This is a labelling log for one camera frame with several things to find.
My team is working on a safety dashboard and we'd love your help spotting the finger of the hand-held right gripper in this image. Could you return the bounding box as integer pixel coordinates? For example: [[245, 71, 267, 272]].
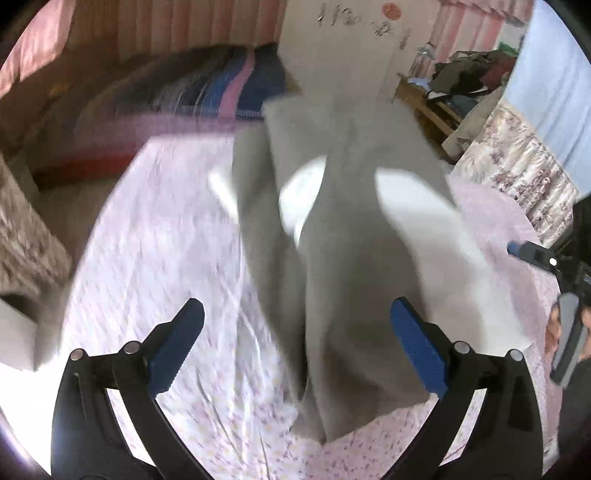
[[507, 240, 570, 282]]

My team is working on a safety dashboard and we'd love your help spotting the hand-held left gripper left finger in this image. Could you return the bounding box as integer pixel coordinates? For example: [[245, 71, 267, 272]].
[[50, 298, 206, 480]]

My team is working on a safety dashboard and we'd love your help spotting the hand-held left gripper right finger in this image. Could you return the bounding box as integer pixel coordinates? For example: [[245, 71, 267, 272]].
[[389, 296, 543, 480]]

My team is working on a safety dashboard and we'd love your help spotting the grey and white jacket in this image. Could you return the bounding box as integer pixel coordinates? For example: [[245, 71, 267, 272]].
[[208, 95, 532, 444]]

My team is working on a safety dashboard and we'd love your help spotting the pile of clothes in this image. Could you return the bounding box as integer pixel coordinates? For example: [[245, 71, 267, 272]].
[[427, 41, 518, 100]]

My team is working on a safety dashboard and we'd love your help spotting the person's right hand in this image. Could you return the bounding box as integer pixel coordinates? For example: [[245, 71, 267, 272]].
[[545, 305, 591, 361]]

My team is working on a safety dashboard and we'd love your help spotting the pink floral bedsheet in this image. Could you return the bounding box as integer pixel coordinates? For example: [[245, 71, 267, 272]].
[[0, 134, 568, 480]]

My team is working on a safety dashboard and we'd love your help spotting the white block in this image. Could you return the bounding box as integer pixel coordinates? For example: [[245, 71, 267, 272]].
[[0, 300, 61, 370]]

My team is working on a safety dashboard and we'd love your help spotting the blue floral curtain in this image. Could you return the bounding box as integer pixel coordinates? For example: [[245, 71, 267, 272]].
[[450, 9, 591, 245]]

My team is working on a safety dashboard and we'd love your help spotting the wooden shelf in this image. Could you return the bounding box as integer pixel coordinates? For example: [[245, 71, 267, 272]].
[[394, 74, 465, 144]]

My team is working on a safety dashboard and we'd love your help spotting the beige floral curtain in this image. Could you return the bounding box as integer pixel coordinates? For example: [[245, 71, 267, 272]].
[[0, 152, 72, 296]]

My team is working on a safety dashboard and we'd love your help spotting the pink ruffled curtain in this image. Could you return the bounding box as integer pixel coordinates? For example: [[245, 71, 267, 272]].
[[429, 0, 536, 51]]

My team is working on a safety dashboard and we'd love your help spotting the bed with striped blanket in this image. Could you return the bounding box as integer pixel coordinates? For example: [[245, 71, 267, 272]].
[[0, 44, 301, 185]]

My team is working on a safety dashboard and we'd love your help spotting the white wardrobe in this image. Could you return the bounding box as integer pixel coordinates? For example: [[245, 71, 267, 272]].
[[277, 0, 444, 121]]

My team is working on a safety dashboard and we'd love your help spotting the pink window curtain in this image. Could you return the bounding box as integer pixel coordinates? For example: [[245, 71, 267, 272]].
[[0, 0, 77, 97]]

